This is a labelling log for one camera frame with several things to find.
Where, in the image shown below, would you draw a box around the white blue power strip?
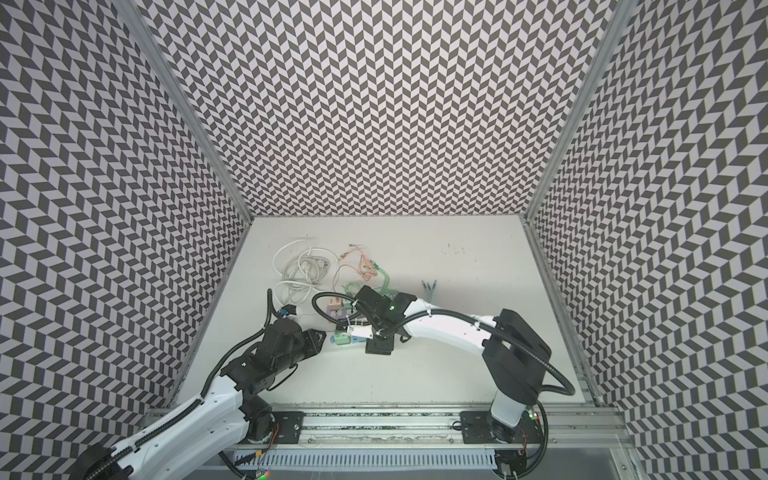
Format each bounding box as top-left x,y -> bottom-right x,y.
329,331 -> 367,347

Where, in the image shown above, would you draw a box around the green multi-head cable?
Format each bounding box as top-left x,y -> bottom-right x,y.
350,262 -> 394,298

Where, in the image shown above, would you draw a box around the purple power strip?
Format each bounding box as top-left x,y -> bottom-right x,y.
326,303 -> 360,325

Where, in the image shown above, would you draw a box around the pink charger plug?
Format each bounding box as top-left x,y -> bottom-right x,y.
327,296 -> 343,311

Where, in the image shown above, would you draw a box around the pink multi-head cable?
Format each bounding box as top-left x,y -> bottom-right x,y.
332,242 -> 380,298

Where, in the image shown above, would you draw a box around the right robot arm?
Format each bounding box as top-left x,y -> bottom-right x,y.
311,286 -> 576,442

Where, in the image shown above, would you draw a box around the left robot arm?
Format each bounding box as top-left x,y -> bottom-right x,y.
69,300 -> 326,479

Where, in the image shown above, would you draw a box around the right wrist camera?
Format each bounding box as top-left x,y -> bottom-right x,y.
346,324 -> 374,339

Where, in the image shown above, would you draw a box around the white coiled power cords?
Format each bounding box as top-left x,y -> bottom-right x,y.
272,239 -> 341,307

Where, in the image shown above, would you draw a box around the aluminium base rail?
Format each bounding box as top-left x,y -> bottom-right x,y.
134,404 -> 637,451

